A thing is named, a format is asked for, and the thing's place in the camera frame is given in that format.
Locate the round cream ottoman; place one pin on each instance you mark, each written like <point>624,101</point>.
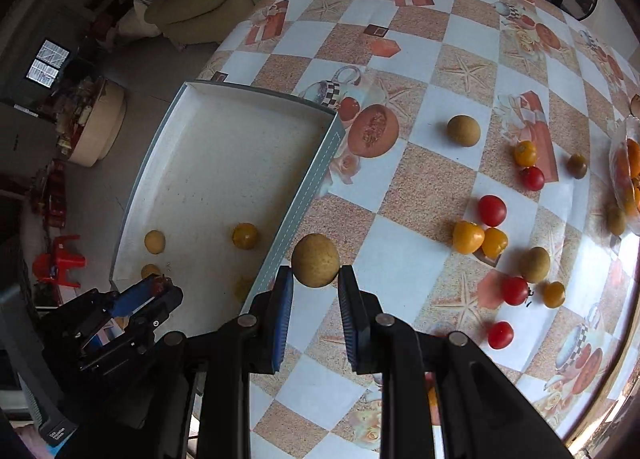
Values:
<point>98,134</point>

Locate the red tomato with stem centre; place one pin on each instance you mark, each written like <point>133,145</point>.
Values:
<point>515,290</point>

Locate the brown longan beside bowl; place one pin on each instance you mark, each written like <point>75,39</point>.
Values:
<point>615,220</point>

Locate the yellow tomato left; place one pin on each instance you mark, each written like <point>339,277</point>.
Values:
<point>467,237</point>

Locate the red tomato upper middle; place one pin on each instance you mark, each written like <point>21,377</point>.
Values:
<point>492,210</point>

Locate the yellow tomato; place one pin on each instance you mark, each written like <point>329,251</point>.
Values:
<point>467,237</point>
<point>494,244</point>

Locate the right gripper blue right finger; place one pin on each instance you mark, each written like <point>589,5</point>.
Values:
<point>350,308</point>

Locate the glass fruit bowl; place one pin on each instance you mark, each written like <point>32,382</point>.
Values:
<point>623,160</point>

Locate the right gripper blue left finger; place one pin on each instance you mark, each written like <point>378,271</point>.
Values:
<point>279,315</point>

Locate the brown longan centre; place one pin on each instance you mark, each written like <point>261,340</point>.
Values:
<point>534,265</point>

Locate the checkered patterned tablecloth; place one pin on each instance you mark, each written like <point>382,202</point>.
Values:
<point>397,71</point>

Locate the tan longan in tray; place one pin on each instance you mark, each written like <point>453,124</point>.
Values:
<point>149,270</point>
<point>155,242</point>

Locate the amber tomato centre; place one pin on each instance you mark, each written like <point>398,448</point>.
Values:
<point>553,294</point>

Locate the yellow tomato right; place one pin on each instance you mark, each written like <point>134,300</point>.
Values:
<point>494,244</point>

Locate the red tomato with stem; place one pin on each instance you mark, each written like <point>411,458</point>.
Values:
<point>160,284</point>
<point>515,290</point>

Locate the red tomato top pair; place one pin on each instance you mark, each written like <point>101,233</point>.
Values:
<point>532,178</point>

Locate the orange tomato top pair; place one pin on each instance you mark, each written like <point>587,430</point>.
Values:
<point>525,154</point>

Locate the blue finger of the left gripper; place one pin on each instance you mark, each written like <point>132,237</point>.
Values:
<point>138,336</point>
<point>132,299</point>

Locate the brown round longan fruit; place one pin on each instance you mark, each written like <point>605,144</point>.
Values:
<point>315,261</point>

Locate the dark brown tomato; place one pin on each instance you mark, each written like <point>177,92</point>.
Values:
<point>577,166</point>

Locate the white tray with grey rim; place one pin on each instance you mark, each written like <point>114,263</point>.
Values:
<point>224,154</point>

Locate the brown longan upper left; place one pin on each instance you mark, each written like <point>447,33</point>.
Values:
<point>463,130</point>

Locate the red plastic stool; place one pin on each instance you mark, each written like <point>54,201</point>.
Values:
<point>52,267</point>

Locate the yellow fruit in tray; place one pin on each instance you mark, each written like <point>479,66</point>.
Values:
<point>245,236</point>

